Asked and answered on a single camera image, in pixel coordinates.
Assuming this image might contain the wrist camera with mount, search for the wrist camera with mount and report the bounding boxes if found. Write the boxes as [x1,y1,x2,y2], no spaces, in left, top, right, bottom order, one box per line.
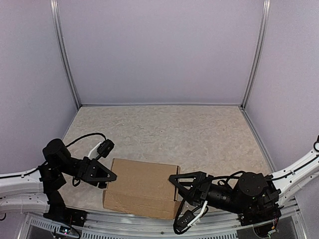
[177,201,208,231]
[88,139,115,160]

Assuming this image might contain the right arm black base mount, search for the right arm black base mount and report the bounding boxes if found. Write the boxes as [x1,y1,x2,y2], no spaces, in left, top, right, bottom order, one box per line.
[239,204,282,226]

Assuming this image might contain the aluminium corner post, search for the aluminium corner post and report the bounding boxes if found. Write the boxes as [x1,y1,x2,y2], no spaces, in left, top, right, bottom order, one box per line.
[241,0,271,111]
[50,0,82,110]

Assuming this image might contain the brown cardboard box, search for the brown cardboard box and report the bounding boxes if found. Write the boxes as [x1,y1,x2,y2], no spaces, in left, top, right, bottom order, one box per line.
[103,158,180,220]

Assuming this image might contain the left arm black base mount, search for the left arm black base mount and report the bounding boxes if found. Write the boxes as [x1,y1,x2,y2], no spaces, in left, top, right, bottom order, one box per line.
[43,206,88,227]

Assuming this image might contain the front aluminium frame rail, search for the front aluminium frame rail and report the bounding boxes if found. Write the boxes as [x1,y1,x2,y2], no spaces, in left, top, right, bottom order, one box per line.
[23,196,307,239]

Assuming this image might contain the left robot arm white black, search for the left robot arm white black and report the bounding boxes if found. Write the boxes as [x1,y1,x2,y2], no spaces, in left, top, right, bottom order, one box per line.
[0,138,117,222]

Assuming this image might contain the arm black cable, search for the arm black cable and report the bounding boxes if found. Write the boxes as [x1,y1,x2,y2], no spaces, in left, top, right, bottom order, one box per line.
[173,171,246,235]
[65,133,108,147]

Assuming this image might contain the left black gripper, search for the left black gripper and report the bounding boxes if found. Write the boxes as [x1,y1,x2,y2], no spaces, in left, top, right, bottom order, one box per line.
[58,156,123,189]

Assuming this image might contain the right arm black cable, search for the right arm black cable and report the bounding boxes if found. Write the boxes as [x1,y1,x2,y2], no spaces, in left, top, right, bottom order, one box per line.
[173,171,246,235]

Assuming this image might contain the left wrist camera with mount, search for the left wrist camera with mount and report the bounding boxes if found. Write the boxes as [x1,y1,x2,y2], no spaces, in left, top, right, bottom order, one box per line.
[88,139,115,160]

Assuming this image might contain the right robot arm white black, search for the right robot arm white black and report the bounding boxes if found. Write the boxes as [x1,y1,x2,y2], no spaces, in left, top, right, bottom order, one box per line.
[169,141,319,225]

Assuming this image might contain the left aluminium corner post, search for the left aluminium corner post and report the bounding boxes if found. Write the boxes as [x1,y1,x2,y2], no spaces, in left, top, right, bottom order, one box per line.
[50,0,82,110]

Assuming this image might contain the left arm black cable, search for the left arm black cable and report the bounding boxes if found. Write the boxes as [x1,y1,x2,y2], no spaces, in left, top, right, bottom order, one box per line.
[65,133,108,147]

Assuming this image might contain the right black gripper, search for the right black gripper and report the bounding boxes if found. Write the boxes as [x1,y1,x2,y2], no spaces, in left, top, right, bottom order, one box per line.
[168,172,249,217]

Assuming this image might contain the right aluminium corner post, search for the right aluminium corner post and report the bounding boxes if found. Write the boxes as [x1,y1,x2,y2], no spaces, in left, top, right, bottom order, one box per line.
[241,0,271,111]

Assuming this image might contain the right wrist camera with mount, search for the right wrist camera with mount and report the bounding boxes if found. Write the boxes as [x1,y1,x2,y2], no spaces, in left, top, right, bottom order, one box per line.
[177,201,208,231]

